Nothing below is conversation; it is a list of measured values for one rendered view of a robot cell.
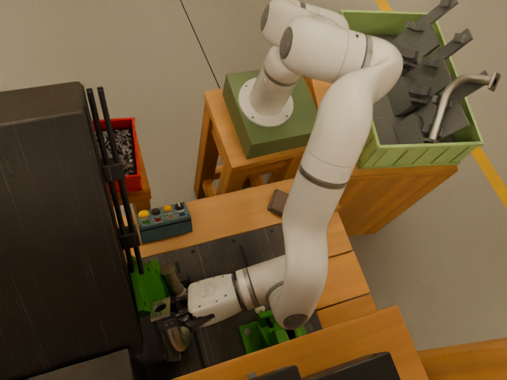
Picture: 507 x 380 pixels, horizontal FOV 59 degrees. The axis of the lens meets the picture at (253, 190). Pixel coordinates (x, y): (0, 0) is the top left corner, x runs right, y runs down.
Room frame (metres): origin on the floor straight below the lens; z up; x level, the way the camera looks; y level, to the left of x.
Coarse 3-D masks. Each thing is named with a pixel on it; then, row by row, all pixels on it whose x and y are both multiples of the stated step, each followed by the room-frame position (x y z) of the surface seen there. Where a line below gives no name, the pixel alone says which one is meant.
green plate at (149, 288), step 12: (144, 264) 0.21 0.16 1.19; (132, 276) 0.16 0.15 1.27; (144, 276) 0.18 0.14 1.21; (156, 276) 0.21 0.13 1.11; (132, 288) 0.14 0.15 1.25; (144, 288) 0.15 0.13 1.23; (156, 288) 0.18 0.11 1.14; (144, 300) 0.13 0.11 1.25; (156, 300) 0.15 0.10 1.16; (144, 312) 0.11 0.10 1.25
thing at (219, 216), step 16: (240, 192) 0.60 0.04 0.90; (256, 192) 0.62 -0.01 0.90; (272, 192) 0.64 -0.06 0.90; (288, 192) 0.66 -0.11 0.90; (192, 208) 0.48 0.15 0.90; (208, 208) 0.50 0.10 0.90; (224, 208) 0.52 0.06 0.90; (240, 208) 0.55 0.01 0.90; (256, 208) 0.57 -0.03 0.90; (336, 208) 0.68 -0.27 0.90; (192, 224) 0.44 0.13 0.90; (208, 224) 0.46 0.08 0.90; (224, 224) 0.48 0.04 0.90; (240, 224) 0.50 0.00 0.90; (256, 224) 0.52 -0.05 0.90; (272, 224) 0.54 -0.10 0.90; (160, 240) 0.35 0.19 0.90; (176, 240) 0.37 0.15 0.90; (192, 240) 0.39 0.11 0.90; (208, 240) 0.41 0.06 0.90; (144, 256) 0.29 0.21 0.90
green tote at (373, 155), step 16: (352, 16) 1.48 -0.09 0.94; (368, 16) 1.51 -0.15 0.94; (384, 16) 1.54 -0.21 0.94; (400, 16) 1.58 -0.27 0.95; (416, 16) 1.61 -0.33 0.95; (368, 32) 1.53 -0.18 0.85; (384, 32) 1.56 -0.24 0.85; (400, 32) 1.60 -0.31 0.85; (448, 64) 1.44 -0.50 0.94; (464, 112) 1.25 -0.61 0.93; (464, 128) 1.20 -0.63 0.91; (368, 144) 0.96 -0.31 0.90; (400, 144) 0.97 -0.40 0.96; (416, 144) 1.00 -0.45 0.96; (432, 144) 1.03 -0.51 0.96; (448, 144) 1.06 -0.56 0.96; (464, 144) 1.08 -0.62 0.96; (480, 144) 1.11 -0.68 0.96; (368, 160) 0.93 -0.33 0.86; (384, 160) 0.96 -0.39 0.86; (400, 160) 0.99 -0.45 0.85; (416, 160) 1.02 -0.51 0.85; (432, 160) 1.06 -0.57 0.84; (448, 160) 1.09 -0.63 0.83
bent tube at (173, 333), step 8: (184, 288) 0.23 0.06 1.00; (176, 296) 0.20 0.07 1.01; (152, 304) 0.13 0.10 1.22; (160, 304) 0.14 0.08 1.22; (168, 304) 0.14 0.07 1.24; (152, 312) 0.12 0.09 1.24; (160, 312) 0.12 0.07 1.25; (168, 312) 0.13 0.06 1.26; (152, 320) 0.10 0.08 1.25; (176, 328) 0.11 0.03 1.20; (184, 328) 0.13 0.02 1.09; (168, 336) 0.09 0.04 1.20; (176, 336) 0.10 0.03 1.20; (184, 336) 0.11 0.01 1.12; (176, 344) 0.08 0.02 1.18; (184, 344) 0.09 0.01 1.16
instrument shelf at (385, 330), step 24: (384, 312) 0.21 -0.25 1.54; (312, 336) 0.13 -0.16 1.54; (336, 336) 0.15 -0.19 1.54; (360, 336) 0.16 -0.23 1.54; (384, 336) 0.18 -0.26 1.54; (408, 336) 0.19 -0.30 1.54; (240, 360) 0.07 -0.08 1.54; (264, 360) 0.08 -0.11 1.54; (288, 360) 0.09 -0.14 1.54; (312, 360) 0.10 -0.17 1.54; (336, 360) 0.12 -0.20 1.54; (408, 360) 0.16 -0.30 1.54
